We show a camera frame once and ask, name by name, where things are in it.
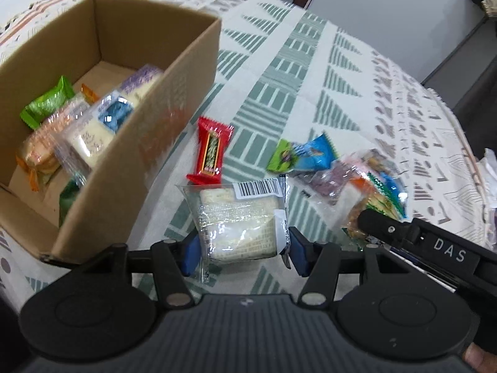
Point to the orange cracker packet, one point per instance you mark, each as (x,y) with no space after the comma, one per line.
(36,156)

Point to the white cake packet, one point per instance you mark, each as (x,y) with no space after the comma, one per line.
(84,142)

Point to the red candy packet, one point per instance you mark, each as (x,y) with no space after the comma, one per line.
(213,139)

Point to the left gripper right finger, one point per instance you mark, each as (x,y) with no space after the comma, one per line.
(319,264)

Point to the white plastic bag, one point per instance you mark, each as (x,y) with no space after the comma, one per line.
(487,167)

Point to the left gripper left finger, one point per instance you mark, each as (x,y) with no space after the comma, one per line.
(173,261)

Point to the clear barcode cake packet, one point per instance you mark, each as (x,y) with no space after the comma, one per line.
(239,222)

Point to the purple snack packet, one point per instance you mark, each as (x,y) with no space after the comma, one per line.
(330,183)

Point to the blue green snack packet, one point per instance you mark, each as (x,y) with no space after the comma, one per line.
(312,156)

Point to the cardboard box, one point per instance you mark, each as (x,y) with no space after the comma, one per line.
(100,43)

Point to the right hand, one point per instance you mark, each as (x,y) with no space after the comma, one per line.
(480,360)

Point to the blue orange snack packet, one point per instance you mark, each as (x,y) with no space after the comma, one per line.
(377,178)

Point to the patterned bed cover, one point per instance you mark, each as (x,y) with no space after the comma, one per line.
(283,72)

